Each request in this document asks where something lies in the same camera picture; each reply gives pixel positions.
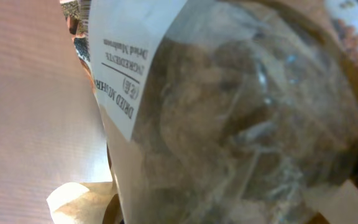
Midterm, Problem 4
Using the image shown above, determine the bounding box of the white tan pouch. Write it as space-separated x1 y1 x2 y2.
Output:
45 0 358 224

